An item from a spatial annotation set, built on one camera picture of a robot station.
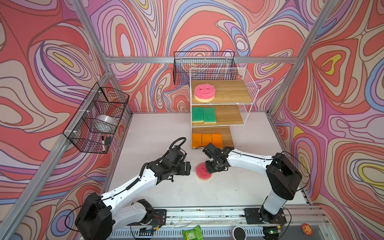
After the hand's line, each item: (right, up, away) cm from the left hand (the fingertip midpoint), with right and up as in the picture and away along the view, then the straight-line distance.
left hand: (186, 166), depth 82 cm
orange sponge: (+6, +13, +19) cm, 24 cm away
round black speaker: (+24, -25, -16) cm, 39 cm away
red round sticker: (+58, -27, -11) cm, 65 cm away
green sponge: (+6, +29, +2) cm, 30 cm away
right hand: (+15, -5, +6) cm, 17 cm away
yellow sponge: (+20, +13, +17) cm, 30 cm away
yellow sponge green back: (+13, +29, +1) cm, 31 cm away
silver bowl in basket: (-40, +26, -8) cm, 48 cm away
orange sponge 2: (+13, +14, +20) cm, 27 cm away
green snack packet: (+5, -28, -13) cm, 31 cm away
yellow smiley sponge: (+9, -5, +3) cm, 11 cm away
